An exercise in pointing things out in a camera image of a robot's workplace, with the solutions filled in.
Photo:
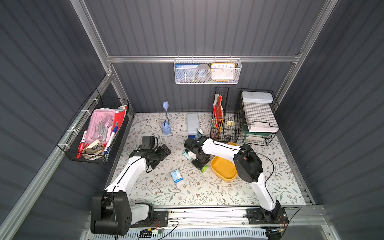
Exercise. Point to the white lidded box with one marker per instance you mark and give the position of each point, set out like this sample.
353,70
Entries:
257,97

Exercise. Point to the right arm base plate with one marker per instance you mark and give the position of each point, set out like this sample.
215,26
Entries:
258,216

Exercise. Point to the orange alarm clock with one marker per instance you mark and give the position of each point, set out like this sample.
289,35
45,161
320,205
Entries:
223,71

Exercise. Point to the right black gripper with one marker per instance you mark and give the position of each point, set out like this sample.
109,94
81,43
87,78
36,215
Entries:
199,161

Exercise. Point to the light blue pencil case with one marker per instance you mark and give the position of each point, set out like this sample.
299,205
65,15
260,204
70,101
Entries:
193,123

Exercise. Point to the green tissue pack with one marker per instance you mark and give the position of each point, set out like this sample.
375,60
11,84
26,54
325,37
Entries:
204,168

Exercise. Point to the yellow plastic storage box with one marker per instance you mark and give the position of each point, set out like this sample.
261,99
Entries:
222,164

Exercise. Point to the red marker pen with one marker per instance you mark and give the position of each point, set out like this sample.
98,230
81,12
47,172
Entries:
81,145

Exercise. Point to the black wire side basket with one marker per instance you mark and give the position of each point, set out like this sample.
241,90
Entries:
72,138

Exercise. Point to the pink plastic case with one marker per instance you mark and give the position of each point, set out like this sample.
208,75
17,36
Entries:
100,126

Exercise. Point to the teal cartoon tissue pack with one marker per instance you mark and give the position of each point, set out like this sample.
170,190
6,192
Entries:
187,155

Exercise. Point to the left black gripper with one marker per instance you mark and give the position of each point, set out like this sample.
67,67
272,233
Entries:
162,151

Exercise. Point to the light blue heart tissue pack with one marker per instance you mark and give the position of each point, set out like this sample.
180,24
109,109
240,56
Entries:
177,177

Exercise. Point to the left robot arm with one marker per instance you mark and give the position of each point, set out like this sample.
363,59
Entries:
111,212

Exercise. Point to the black wire desk organizer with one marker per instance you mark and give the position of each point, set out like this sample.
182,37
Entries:
246,123

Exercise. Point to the white wire wall basket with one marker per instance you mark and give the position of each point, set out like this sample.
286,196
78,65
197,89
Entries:
184,69

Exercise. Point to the blue flower pen holder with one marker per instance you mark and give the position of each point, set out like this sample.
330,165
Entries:
166,124

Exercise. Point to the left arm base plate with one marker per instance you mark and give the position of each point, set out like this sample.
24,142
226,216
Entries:
157,219

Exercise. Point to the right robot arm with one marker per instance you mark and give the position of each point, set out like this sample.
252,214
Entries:
248,166

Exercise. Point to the grey tape roll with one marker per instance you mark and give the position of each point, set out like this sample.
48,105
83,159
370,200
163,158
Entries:
203,73

